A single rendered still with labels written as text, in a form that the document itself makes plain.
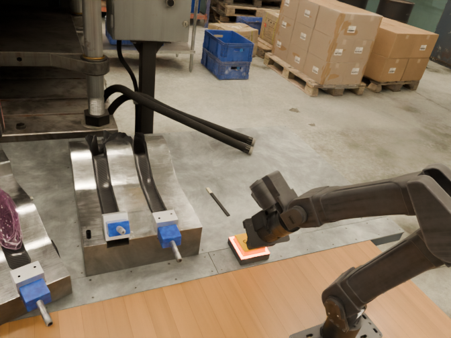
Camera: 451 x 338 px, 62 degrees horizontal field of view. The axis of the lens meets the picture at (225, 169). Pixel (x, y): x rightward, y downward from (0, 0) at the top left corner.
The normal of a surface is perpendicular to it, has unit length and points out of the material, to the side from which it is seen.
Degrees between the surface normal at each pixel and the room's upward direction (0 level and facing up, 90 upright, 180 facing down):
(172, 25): 90
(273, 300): 0
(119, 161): 28
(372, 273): 89
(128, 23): 90
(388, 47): 90
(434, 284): 0
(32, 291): 0
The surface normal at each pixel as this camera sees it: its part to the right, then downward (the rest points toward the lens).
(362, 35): 0.40, 0.40
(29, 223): 0.43, -0.51
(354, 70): 0.38, 0.63
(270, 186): -0.71, 0.29
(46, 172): 0.14, -0.84
